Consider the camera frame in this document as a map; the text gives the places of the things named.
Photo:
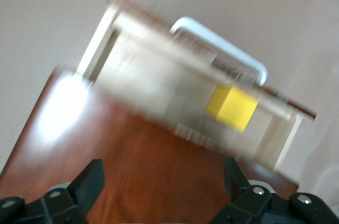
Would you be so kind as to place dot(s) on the paper table cover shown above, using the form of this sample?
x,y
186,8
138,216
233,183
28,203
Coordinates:
x,y
39,9

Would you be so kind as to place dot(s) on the yellow block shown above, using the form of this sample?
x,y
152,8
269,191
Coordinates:
x,y
233,107

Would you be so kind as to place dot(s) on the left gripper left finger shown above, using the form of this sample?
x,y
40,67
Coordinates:
x,y
76,197

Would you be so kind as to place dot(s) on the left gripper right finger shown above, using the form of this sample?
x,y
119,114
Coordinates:
x,y
246,202

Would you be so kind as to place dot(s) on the dark wooden cabinet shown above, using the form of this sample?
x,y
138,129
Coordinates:
x,y
159,176

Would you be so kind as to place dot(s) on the wooden drawer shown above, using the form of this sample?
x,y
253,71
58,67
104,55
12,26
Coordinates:
x,y
148,83

